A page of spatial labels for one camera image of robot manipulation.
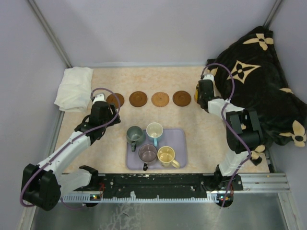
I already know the yellow glass mug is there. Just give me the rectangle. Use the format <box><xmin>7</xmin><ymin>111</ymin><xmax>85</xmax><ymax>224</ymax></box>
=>
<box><xmin>194</xmin><ymin>84</ymin><xmax>199</xmax><ymax>103</ymax></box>

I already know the cream ceramic mug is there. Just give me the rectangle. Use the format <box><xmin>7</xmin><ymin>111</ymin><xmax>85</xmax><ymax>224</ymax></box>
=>
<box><xmin>157</xmin><ymin>146</ymin><xmax>180</xmax><ymax>169</ymax></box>

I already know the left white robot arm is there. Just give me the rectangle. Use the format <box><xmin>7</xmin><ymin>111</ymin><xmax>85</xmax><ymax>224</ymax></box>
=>
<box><xmin>19</xmin><ymin>101</ymin><xmax>120</xmax><ymax>211</ymax></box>

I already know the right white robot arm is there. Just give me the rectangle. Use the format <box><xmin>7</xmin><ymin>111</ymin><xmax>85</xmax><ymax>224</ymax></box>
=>
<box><xmin>197</xmin><ymin>79</ymin><xmax>263</xmax><ymax>191</ymax></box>

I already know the leftmost brown wooden coaster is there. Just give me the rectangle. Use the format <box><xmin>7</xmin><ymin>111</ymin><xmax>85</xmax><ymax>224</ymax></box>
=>
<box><xmin>106</xmin><ymin>93</ymin><xmax>125</xmax><ymax>108</ymax></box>

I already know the brown wooden coaster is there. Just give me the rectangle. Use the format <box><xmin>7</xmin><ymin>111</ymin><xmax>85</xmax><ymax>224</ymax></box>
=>
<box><xmin>106</xmin><ymin>93</ymin><xmax>125</xmax><ymax>108</ymax></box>
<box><xmin>129</xmin><ymin>91</ymin><xmax>147</xmax><ymax>107</ymax></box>

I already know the middle woven rattan coaster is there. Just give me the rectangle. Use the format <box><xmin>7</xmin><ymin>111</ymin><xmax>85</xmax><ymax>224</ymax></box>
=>
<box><xmin>151</xmin><ymin>92</ymin><xmax>169</xmax><ymax>107</ymax></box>

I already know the white folded cloth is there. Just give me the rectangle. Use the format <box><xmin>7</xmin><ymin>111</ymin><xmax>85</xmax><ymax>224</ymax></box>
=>
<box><xmin>54</xmin><ymin>67</ymin><xmax>94</xmax><ymax>113</ymax></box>

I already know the grey-green ceramic mug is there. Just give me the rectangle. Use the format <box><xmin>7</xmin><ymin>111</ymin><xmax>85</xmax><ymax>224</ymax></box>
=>
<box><xmin>126</xmin><ymin>126</ymin><xmax>146</xmax><ymax>152</ymax></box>

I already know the black floral blanket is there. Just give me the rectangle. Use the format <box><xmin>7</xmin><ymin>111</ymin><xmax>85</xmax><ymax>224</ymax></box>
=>
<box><xmin>206</xmin><ymin>25</ymin><xmax>307</xmax><ymax>166</ymax></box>

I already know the white and blue mug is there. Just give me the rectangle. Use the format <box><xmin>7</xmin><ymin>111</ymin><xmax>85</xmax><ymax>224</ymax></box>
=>
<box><xmin>146</xmin><ymin>122</ymin><xmax>164</xmax><ymax>147</ymax></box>

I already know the lavender plastic tray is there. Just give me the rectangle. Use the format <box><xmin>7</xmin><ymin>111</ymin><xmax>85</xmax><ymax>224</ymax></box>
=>
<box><xmin>126</xmin><ymin>128</ymin><xmax>188</xmax><ymax>171</ymax></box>

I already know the purple glass mug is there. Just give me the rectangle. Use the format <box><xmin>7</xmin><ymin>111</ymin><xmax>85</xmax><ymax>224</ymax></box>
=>
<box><xmin>139</xmin><ymin>144</ymin><xmax>157</xmax><ymax>171</ymax></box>

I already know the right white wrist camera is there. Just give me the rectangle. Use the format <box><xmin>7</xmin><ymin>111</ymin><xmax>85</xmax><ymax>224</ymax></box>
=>
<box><xmin>202</xmin><ymin>74</ymin><xmax>214</xmax><ymax>82</ymax></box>

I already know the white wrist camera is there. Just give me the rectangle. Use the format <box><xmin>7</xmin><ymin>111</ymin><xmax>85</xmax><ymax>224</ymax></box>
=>
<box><xmin>202</xmin><ymin>74</ymin><xmax>214</xmax><ymax>82</ymax></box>
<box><xmin>92</xmin><ymin>93</ymin><xmax>106</xmax><ymax>104</ymax></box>

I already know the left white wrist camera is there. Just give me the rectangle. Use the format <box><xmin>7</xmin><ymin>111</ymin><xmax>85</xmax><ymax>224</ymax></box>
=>
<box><xmin>92</xmin><ymin>93</ymin><xmax>106</xmax><ymax>104</ymax></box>

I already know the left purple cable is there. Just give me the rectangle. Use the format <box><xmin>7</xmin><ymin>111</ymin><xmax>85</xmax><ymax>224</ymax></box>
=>
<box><xmin>19</xmin><ymin>88</ymin><xmax>120</xmax><ymax>208</ymax></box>

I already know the purple cable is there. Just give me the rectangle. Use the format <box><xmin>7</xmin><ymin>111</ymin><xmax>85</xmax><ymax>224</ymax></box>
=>
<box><xmin>200</xmin><ymin>63</ymin><xmax>252</xmax><ymax>208</ymax></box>
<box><xmin>19</xmin><ymin>88</ymin><xmax>120</xmax><ymax>208</ymax></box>

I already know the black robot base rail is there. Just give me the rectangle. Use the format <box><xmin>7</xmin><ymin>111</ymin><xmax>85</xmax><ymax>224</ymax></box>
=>
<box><xmin>59</xmin><ymin>172</ymin><xmax>243</xmax><ymax>207</ymax></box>

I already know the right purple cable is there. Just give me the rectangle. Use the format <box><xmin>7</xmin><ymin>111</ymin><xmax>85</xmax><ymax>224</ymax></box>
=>
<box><xmin>200</xmin><ymin>63</ymin><xmax>252</xmax><ymax>208</ymax></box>

